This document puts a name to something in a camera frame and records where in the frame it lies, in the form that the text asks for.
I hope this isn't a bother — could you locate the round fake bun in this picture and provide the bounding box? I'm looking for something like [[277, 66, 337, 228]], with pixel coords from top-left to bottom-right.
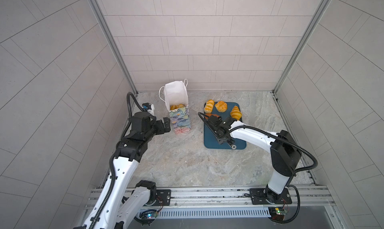
[[215, 101, 228, 113]]

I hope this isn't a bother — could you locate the yellow striped fake croissant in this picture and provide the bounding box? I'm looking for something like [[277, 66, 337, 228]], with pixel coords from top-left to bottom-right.
[[230, 105, 242, 120]]

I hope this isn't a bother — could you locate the floral paper bag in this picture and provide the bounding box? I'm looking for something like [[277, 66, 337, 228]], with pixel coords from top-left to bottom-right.
[[159, 79, 192, 134]]

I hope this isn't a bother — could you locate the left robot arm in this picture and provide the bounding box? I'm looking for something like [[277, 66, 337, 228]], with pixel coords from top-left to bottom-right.
[[81, 111, 171, 229]]

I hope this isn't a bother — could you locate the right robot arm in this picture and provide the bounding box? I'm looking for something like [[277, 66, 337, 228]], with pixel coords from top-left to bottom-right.
[[201, 114, 302, 204]]

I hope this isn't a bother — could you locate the teal tray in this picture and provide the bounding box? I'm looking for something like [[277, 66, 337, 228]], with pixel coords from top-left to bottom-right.
[[204, 102, 247, 150]]

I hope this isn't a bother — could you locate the left circuit board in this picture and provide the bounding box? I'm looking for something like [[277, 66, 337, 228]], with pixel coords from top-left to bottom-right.
[[140, 210, 159, 220]]

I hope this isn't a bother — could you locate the circuit board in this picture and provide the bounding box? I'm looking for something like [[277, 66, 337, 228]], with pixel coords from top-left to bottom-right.
[[140, 210, 159, 220], [268, 207, 289, 222]]

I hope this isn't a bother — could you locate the right circuit board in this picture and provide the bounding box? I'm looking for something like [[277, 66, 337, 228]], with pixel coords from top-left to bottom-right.
[[268, 207, 289, 222]]

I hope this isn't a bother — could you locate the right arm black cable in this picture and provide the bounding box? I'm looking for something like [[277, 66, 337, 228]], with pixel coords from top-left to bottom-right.
[[197, 112, 319, 224]]

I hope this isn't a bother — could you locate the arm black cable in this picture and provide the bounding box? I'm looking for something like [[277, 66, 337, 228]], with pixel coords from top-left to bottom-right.
[[197, 112, 319, 224], [88, 92, 145, 229]]

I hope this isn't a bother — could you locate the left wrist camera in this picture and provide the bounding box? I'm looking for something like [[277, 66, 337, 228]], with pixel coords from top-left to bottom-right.
[[142, 103, 155, 116]]

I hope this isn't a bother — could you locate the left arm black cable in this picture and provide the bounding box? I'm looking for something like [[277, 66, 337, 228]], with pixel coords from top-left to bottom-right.
[[88, 92, 145, 229]]

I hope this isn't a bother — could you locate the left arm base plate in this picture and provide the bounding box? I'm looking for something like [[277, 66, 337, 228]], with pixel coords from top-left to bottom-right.
[[145, 189, 172, 207]]

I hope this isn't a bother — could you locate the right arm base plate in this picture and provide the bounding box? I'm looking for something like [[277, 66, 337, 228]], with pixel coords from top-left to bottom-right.
[[249, 188, 292, 205]]

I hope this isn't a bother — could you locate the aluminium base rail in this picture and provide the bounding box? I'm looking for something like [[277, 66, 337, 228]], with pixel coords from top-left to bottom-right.
[[163, 185, 336, 210]]

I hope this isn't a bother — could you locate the left corner aluminium post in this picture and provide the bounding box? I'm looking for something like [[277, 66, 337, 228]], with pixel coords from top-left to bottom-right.
[[87, 0, 138, 95]]

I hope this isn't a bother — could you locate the corner aluminium post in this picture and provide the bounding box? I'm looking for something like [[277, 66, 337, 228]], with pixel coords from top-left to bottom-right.
[[273, 0, 338, 93], [87, 0, 138, 95]]

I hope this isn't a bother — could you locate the right corner aluminium post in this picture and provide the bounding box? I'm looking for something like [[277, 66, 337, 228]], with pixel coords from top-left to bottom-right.
[[273, 0, 338, 93]]

